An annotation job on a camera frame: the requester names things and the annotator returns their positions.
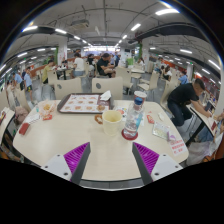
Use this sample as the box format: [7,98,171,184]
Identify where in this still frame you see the brown food tray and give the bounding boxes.
[56,92,114,115]

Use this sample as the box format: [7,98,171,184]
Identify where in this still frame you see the clear blue-capped water bottle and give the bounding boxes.
[123,96,145,140]

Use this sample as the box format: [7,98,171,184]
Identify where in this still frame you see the ceiling lights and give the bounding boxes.
[0,6,223,73]

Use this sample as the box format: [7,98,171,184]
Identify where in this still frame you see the clear plastic food bag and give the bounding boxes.
[36,99,58,118]

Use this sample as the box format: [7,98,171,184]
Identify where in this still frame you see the cream mug with brown handle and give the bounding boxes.
[94,109,123,137]

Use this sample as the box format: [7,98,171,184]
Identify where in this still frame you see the person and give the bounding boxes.
[166,78,214,128]
[178,70,190,86]
[96,52,116,78]
[71,52,86,78]
[41,59,55,85]
[23,66,34,103]

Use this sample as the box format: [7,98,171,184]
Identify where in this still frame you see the white printed card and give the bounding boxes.
[23,113,42,125]

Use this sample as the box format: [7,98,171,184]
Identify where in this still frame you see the pink bag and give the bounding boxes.
[14,105,30,125]

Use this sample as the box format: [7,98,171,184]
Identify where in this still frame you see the clear plastic packet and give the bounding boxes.
[152,121,171,141]

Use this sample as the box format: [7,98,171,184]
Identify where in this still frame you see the flat round red coaster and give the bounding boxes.
[120,129,139,142]

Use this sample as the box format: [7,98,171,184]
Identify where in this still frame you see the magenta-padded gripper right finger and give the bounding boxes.
[131,141,183,185]

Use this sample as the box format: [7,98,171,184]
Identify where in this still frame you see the ceiling air conditioner unit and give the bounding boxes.
[70,19,90,29]

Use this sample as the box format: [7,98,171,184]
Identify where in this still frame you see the neighbouring cream table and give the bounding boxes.
[188,104,221,138]
[0,106,16,146]

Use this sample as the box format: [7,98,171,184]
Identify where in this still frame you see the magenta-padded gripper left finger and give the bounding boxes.
[40,141,92,185]

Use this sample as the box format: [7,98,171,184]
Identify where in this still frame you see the crumpled white napkin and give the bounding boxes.
[99,89,113,102]

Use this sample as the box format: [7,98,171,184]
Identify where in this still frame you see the far cream chairs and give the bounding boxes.
[0,61,181,114]

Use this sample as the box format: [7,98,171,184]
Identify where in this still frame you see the cream chair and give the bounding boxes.
[91,76,125,101]
[53,77,83,101]

